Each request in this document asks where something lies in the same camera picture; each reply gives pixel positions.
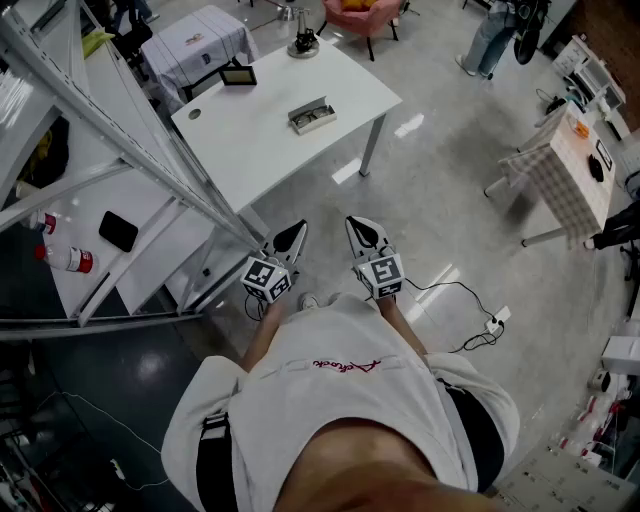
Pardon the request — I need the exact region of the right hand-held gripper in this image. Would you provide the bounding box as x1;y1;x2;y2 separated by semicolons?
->
345;215;405;301

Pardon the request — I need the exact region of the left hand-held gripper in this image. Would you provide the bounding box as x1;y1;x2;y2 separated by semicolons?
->
241;219;309;305

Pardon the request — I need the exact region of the grey glasses case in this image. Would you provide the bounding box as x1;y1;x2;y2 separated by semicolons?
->
287;95;338;136

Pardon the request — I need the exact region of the person's left forearm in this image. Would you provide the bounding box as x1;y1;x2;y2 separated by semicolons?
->
241;299;286;371

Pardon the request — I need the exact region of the person's right forearm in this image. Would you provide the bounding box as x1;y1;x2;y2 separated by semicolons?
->
377;294;429;359

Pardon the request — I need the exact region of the white table leg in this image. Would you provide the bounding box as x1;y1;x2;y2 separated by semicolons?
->
358;113;389;177

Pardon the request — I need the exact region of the person's white shirt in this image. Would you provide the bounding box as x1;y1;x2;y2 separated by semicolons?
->
160;292;521;512

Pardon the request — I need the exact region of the white power strip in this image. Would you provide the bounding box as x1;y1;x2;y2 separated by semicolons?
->
483;304;513;335

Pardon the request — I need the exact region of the black phone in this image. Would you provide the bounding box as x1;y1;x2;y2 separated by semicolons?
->
98;210;140;254

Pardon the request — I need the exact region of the silver desk lamp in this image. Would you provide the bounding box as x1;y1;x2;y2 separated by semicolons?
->
274;0;321;60

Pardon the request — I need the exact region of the table with checked cloth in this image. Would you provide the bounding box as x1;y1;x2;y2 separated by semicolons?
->
483;99;619;251

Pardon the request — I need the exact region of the pink armchair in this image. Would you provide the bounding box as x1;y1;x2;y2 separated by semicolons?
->
317;0;406;62

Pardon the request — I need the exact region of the table with striped white cloth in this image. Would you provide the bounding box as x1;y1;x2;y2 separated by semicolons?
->
140;4;260;114

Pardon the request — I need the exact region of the clear bottle with red label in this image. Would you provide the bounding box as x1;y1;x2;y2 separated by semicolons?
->
33;243;95;275

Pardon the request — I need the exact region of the white metal shelf rack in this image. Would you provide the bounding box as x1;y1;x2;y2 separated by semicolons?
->
0;0;274;341

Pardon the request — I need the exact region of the person's neck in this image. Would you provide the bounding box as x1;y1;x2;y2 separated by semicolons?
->
272;417;501;512

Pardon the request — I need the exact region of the small bottle with red cap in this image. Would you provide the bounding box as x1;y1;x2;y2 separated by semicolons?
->
19;208;59;236

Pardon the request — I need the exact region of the black bag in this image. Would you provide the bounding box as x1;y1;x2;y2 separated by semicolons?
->
19;117;71;189

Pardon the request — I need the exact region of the yellow-green cloth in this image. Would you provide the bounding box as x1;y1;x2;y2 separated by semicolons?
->
82;29;116;59

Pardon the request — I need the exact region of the white cabinet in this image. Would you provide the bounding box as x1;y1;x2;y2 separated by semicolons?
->
552;34;626;136

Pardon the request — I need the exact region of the white box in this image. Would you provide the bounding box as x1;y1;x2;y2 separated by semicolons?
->
601;335;640;376

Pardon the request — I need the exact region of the black floor cable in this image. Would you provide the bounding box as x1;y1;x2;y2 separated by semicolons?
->
403;277;506;354

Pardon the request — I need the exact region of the dark picture frame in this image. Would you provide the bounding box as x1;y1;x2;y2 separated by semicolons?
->
218;64;258;87

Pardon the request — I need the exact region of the black shoulder strap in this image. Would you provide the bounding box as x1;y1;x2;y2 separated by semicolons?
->
195;412;240;512
437;377;506;494

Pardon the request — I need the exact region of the thin white floor wire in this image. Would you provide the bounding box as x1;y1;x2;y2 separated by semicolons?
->
37;389;171;491

